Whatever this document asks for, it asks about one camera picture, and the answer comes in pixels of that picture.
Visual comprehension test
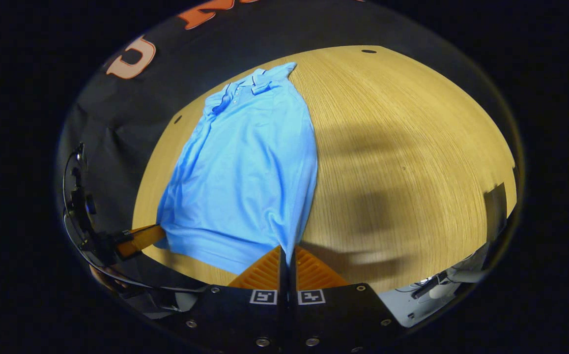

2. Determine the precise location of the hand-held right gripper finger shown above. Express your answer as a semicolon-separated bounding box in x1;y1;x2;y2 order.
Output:
167;246;287;354
288;246;408;354

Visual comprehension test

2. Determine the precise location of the light blue T-shirt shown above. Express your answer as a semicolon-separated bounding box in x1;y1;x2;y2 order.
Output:
156;61;318;276

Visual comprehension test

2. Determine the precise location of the black cable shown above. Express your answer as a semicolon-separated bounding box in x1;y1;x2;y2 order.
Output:
62;147;209;295

